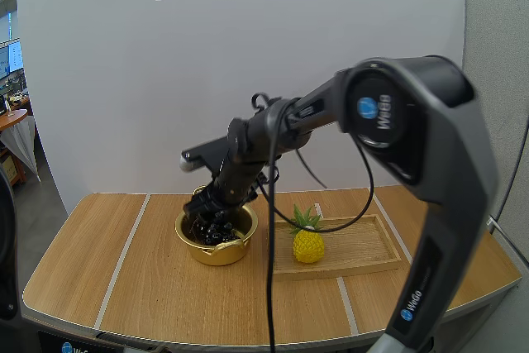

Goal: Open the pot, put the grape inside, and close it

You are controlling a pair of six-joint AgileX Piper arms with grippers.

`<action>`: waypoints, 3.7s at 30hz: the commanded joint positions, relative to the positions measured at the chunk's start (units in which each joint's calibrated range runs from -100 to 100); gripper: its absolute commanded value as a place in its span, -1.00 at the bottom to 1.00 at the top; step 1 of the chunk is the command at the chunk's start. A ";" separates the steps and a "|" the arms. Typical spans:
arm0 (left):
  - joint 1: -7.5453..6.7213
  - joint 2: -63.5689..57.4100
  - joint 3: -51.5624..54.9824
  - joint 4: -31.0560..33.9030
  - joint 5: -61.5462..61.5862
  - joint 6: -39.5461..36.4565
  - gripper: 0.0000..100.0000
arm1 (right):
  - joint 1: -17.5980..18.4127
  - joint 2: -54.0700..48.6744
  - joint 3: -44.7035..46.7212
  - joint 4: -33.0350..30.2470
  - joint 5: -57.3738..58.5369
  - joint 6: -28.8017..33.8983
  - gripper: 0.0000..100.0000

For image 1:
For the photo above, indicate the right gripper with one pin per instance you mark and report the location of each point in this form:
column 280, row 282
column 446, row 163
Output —
column 237, row 177

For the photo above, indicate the bunch of dark toy grapes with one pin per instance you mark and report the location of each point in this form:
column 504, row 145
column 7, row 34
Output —
column 217, row 232

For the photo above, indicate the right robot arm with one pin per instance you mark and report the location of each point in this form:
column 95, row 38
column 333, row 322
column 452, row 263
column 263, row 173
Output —
column 454, row 163

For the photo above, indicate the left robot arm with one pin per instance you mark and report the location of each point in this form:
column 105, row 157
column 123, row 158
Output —
column 6, row 245

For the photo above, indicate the yellow toy pineapple green crown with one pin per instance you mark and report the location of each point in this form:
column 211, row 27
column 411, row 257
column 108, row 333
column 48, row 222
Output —
column 308, row 247

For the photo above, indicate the shallow wooden tray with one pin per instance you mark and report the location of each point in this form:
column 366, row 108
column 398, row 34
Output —
column 355, row 247

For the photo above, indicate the round wooden table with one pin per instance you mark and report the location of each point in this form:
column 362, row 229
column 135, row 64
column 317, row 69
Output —
column 11, row 118

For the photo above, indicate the grey partition panel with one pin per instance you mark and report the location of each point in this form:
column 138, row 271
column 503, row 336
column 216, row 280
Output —
column 496, row 30

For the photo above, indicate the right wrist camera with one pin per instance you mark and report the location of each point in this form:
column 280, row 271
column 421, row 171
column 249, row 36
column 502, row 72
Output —
column 204, row 154

